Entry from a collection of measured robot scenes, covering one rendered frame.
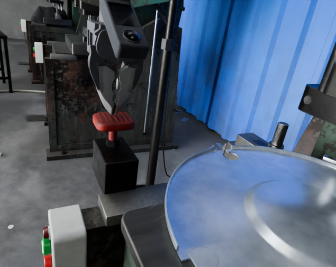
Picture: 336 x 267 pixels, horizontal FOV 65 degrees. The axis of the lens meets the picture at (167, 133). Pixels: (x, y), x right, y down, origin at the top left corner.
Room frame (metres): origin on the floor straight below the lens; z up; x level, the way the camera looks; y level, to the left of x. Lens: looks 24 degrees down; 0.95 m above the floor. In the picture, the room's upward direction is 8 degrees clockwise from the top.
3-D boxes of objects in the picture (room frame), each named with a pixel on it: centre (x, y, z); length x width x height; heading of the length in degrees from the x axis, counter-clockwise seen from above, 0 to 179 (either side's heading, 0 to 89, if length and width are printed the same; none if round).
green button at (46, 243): (0.30, 0.17, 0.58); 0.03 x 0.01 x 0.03; 30
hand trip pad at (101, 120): (0.44, 0.10, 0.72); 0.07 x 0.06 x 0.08; 120
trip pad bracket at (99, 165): (0.43, 0.09, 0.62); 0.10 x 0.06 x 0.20; 30
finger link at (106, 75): (0.46, 0.13, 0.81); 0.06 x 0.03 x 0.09; 29
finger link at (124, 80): (0.47, 0.10, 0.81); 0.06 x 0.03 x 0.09; 29
